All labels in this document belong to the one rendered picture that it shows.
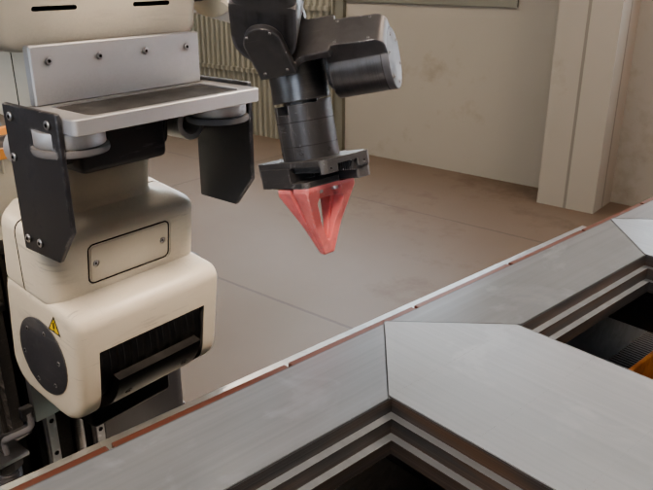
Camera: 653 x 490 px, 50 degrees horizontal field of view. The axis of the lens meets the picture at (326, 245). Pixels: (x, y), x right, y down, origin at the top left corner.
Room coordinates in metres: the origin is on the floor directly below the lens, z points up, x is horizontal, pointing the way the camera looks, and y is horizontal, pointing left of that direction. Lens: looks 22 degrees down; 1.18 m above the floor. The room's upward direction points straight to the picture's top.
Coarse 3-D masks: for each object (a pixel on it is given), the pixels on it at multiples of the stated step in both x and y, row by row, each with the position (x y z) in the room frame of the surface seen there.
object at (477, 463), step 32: (608, 288) 0.72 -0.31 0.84; (640, 288) 0.75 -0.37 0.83; (544, 320) 0.63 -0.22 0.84; (576, 320) 0.66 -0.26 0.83; (384, 416) 0.47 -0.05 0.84; (416, 416) 0.46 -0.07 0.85; (320, 448) 0.43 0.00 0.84; (352, 448) 0.44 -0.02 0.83; (384, 448) 0.46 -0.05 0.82; (416, 448) 0.45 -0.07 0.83; (448, 448) 0.43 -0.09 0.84; (256, 480) 0.39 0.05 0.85; (288, 480) 0.40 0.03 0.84; (320, 480) 0.41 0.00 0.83; (448, 480) 0.42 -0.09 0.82; (480, 480) 0.41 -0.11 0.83; (512, 480) 0.40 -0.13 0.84
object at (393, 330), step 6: (390, 324) 0.60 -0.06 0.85; (396, 324) 0.60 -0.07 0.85; (402, 324) 0.60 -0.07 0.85; (408, 324) 0.60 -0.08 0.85; (414, 324) 0.60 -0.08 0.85; (420, 324) 0.60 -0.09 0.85; (390, 330) 0.59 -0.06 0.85; (396, 330) 0.59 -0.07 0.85; (402, 330) 0.59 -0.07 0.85; (408, 330) 0.59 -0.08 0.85; (390, 336) 0.58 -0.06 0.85; (396, 336) 0.58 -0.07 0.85
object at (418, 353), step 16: (400, 336) 0.58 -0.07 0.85; (416, 336) 0.58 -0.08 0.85; (432, 336) 0.58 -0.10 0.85; (448, 336) 0.58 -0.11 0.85; (464, 336) 0.58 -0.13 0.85; (480, 336) 0.58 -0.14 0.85; (400, 352) 0.55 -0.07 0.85; (416, 352) 0.55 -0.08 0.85; (432, 352) 0.55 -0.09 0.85; (448, 352) 0.55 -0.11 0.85; (464, 352) 0.55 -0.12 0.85; (400, 368) 0.52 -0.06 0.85; (416, 368) 0.52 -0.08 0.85; (432, 368) 0.52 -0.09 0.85; (400, 384) 0.50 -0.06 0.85
